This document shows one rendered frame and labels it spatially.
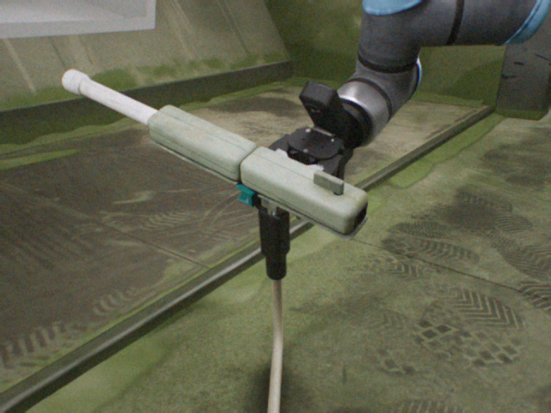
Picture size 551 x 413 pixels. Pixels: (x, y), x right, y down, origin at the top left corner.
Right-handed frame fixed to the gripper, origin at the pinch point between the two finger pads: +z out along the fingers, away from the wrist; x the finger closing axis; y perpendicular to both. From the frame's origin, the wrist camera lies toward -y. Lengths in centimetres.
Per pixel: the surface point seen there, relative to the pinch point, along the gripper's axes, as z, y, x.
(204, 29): -133, 76, 135
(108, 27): -27, 7, 60
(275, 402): 11.9, 25.2, -8.6
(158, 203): -20, 49, 51
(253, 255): -15.1, 39.9, 16.5
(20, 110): -32, 57, 126
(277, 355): 5.1, 28.4, -4.1
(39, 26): -13, 1, 60
